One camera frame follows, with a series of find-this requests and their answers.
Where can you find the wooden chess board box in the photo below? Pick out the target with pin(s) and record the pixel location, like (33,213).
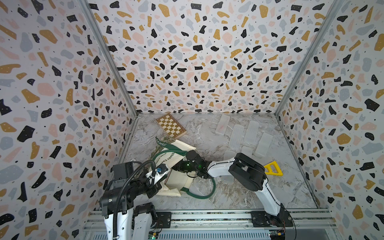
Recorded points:
(171,126)

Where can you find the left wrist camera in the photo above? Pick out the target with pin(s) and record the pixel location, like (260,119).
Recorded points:
(157,175)

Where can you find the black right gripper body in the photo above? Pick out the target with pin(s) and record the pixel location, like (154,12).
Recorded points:
(186,166)

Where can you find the aluminium corner post right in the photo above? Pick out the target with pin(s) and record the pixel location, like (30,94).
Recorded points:
(331,14)

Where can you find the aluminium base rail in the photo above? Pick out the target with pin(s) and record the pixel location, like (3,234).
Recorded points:
(298,224)

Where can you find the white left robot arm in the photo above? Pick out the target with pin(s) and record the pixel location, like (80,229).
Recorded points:
(123,210)

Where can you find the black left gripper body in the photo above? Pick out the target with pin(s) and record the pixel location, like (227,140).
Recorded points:
(142,185)

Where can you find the aluminium corner post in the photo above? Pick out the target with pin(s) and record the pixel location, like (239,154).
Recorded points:
(331,14)
(84,5)

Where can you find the yellow triangular plastic piece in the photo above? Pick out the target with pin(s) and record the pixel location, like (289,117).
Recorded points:
(273,169)

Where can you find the cream canvas tote bag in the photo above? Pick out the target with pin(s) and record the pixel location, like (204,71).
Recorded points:
(170,151)

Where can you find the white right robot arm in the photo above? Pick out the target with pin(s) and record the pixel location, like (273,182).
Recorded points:
(251,175)

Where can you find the aluminium corner post left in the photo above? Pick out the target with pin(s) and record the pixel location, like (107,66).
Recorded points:
(84,5)

